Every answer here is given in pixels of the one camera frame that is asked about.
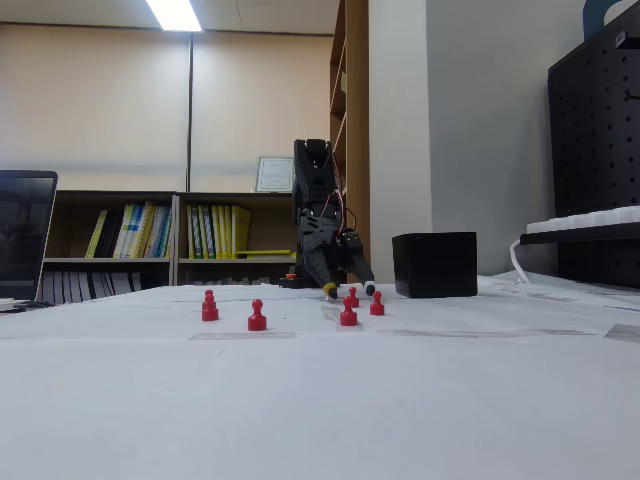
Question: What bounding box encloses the black open box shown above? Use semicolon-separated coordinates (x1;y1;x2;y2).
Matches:
391;231;479;300

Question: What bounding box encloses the flat yellow folder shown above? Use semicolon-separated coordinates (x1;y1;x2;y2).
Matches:
234;248;297;259

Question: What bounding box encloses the framed certificate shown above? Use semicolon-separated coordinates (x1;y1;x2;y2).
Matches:
256;155;296;194

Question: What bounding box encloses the tall wooden bookshelf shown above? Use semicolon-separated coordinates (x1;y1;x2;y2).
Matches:
329;0;371;284

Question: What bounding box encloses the white paper table cover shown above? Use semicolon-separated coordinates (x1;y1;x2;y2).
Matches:
0;282;640;480

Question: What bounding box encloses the beige roller blind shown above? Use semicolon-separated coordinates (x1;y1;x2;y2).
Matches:
192;32;335;166
0;23;191;166

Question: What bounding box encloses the white blue book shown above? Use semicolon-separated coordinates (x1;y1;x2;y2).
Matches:
145;204;174;260

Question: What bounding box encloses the low wooden bookshelf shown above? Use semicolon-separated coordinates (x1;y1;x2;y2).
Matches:
42;189;301;302

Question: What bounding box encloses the yellow white book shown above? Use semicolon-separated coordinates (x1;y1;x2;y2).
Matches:
128;201;157;260
112;202;139;260

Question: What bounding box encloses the black book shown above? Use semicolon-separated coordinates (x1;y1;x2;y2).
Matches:
94;209;126;260

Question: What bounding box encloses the black pegboard shelf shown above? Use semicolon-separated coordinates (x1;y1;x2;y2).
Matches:
519;222;640;246

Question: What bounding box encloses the slim yellow binder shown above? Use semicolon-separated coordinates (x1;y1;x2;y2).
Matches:
84;208;109;260

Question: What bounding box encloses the white power strip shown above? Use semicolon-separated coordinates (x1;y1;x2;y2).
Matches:
525;204;640;235

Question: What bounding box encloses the black pegboard panel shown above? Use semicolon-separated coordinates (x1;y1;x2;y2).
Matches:
547;2;640;290

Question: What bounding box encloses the ceiling light panel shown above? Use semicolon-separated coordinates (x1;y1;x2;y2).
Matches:
144;0;204;34

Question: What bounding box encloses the dark laptop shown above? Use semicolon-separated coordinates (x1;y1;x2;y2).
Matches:
0;169;60;311

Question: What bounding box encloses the dark blue rounded panel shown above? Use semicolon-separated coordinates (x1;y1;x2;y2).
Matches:
582;0;626;42

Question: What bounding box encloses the red white servo wire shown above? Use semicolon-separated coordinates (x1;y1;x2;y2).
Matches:
325;189;347;235

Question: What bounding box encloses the white power cable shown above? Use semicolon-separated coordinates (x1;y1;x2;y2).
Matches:
509;238;531;284

